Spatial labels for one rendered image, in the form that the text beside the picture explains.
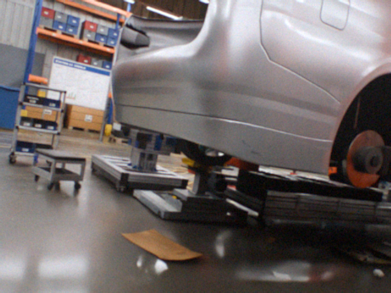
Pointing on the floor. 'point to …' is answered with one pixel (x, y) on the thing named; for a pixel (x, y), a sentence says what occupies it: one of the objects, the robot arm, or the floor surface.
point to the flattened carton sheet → (160, 245)
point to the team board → (79, 85)
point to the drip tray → (379, 260)
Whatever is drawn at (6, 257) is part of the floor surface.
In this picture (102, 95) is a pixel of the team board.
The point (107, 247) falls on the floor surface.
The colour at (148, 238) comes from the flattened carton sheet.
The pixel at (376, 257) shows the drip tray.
